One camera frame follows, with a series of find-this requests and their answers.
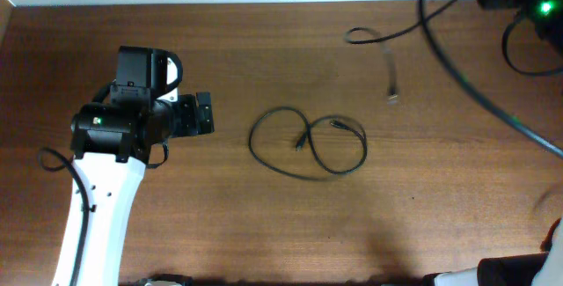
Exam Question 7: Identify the black cable with blue stripes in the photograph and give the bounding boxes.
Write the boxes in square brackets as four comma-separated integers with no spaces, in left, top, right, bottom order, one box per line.
[247,106,369,181]

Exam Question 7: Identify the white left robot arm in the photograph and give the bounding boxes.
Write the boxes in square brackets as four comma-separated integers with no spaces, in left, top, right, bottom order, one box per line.
[50,46,215,285]

